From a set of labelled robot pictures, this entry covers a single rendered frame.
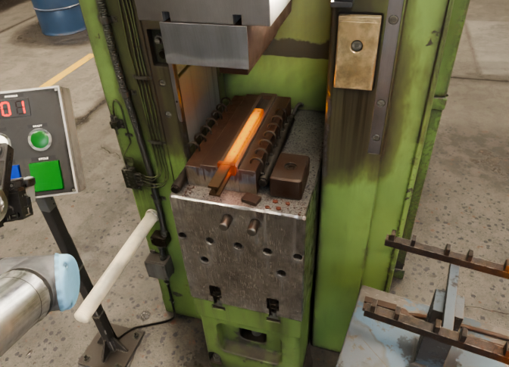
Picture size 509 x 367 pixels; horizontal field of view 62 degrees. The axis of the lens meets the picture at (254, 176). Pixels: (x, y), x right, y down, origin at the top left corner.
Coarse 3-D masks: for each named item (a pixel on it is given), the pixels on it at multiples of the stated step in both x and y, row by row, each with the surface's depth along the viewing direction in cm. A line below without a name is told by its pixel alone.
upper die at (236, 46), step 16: (176, 32) 92; (192, 32) 91; (208, 32) 90; (224, 32) 89; (240, 32) 88; (256, 32) 94; (272, 32) 106; (176, 48) 94; (192, 48) 93; (208, 48) 92; (224, 48) 91; (240, 48) 90; (256, 48) 95; (192, 64) 96; (208, 64) 95; (224, 64) 93; (240, 64) 92
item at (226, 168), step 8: (256, 112) 131; (248, 120) 127; (256, 120) 127; (248, 128) 124; (240, 136) 120; (248, 136) 121; (240, 144) 117; (232, 152) 114; (240, 152) 115; (224, 160) 111; (232, 160) 111; (224, 168) 108; (232, 168) 109; (216, 176) 105; (224, 176) 105; (208, 184) 103; (216, 184) 103; (224, 184) 106; (216, 192) 104
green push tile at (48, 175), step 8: (56, 160) 109; (32, 168) 108; (40, 168) 109; (48, 168) 109; (56, 168) 109; (40, 176) 109; (48, 176) 109; (56, 176) 109; (40, 184) 109; (48, 184) 109; (56, 184) 110
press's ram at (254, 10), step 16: (144, 0) 90; (160, 0) 89; (176, 0) 88; (192, 0) 87; (208, 0) 86; (224, 0) 85; (240, 0) 84; (256, 0) 83; (272, 0) 84; (288, 0) 97; (144, 16) 92; (160, 16) 91; (176, 16) 90; (192, 16) 89; (208, 16) 88; (224, 16) 87; (240, 16) 91; (256, 16) 85; (272, 16) 86
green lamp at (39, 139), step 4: (36, 132) 108; (40, 132) 108; (44, 132) 108; (32, 136) 108; (36, 136) 108; (40, 136) 108; (44, 136) 108; (32, 140) 108; (36, 140) 108; (40, 140) 108; (44, 140) 108; (36, 144) 108; (40, 144) 108; (44, 144) 108
